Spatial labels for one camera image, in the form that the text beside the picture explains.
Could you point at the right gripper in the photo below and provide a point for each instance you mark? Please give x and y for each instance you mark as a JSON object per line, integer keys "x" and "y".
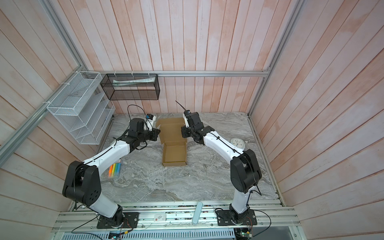
{"x": 185, "y": 134}

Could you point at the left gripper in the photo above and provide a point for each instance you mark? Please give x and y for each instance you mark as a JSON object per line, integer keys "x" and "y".
{"x": 155, "y": 132}

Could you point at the brown cardboard box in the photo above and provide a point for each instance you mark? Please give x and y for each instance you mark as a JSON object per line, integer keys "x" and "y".
{"x": 174, "y": 145}

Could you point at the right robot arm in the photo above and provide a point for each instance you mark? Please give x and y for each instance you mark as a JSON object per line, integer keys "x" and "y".
{"x": 245, "y": 171}

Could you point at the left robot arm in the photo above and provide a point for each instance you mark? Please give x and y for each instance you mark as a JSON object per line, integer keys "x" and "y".
{"x": 83, "y": 184}

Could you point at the white round clock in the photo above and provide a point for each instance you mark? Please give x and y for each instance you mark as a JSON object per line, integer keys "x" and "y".
{"x": 239, "y": 143}

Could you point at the coloured marker pack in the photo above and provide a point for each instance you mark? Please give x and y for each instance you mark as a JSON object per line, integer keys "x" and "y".
{"x": 114, "y": 171}

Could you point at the black mesh basket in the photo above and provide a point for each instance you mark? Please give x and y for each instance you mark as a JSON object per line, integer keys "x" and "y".
{"x": 120, "y": 87}

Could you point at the paper sheet in basket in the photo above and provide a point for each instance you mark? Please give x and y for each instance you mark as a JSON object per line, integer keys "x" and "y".
{"x": 134, "y": 82}

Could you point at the white label tag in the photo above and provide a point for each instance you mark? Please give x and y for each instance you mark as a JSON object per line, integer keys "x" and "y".
{"x": 160, "y": 218}

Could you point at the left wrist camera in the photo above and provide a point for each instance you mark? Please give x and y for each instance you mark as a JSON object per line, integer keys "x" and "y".
{"x": 149, "y": 121}

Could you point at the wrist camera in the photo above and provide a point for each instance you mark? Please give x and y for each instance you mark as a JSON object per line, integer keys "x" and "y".
{"x": 149, "y": 121}
{"x": 186, "y": 116}

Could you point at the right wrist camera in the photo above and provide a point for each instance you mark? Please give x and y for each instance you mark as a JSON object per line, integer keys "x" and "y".
{"x": 186, "y": 116}

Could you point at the white wire mesh shelf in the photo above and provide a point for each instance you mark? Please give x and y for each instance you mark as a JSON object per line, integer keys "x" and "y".
{"x": 82, "y": 111}

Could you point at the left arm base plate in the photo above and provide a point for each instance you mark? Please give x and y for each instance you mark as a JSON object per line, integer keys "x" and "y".
{"x": 119, "y": 220}

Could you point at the aluminium wall frame bar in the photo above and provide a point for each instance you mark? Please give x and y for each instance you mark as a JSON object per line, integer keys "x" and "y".
{"x": 240, "y": 73}

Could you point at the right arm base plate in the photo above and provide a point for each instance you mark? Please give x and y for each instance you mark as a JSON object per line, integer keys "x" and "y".
{"x": 231, "y": 217}

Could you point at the aluminium front rail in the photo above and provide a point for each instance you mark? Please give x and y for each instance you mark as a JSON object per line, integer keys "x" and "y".
{"x": 179, "y": 215}

